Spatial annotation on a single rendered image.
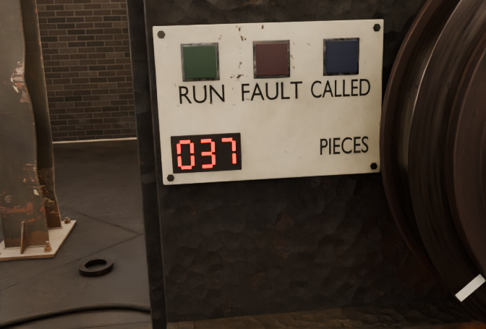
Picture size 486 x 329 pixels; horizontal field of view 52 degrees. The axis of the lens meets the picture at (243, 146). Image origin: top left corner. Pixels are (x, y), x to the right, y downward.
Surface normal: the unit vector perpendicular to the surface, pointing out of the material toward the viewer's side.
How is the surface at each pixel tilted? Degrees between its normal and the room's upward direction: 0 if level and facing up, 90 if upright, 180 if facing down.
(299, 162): 90
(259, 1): 90
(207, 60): 90
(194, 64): 90
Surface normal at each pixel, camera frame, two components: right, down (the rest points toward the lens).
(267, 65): 0.10, 0.21
